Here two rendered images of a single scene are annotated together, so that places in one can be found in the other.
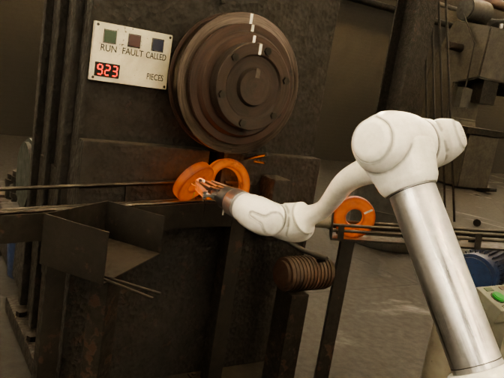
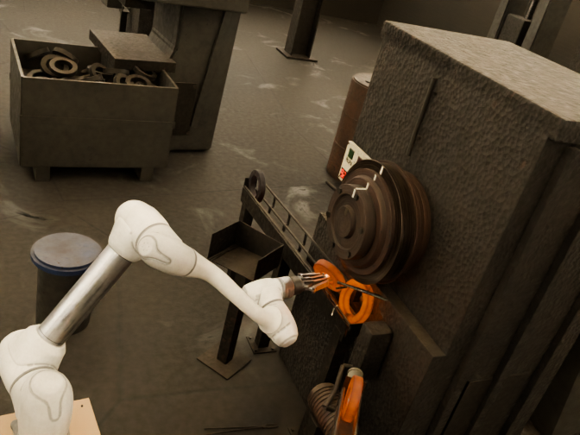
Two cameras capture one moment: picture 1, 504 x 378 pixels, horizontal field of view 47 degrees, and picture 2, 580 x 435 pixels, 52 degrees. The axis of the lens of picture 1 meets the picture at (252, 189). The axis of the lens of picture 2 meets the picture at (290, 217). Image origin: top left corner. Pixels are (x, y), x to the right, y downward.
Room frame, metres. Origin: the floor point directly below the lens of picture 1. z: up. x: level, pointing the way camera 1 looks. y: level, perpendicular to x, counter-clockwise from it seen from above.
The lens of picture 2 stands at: (1.84, -1.94, 2.12)
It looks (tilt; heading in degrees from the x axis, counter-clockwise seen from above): 28 degrees down; 94
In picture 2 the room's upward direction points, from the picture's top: 15 degrees clockwise
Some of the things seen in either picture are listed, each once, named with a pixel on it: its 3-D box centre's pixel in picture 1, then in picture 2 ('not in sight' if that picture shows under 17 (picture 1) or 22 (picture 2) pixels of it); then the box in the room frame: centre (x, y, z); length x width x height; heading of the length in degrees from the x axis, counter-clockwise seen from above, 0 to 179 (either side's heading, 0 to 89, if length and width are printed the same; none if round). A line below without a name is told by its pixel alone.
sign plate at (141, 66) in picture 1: (131, 56); (357, 173); (1.90, 0.45, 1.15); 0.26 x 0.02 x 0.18; 123
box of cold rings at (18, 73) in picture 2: not in sight; (90, 108); (-0.08, 2.03, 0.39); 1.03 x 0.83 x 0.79; 37
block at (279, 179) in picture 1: (271, 207); (369, 350); (2.14, -0.08, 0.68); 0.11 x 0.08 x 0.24; 33
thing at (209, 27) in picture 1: (236, 84); (371, 222); (2.00, 0.11, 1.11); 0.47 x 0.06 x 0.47; 123
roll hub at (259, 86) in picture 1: (251, 86); (349, 222); (1.92, 0.05, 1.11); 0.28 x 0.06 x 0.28; 123
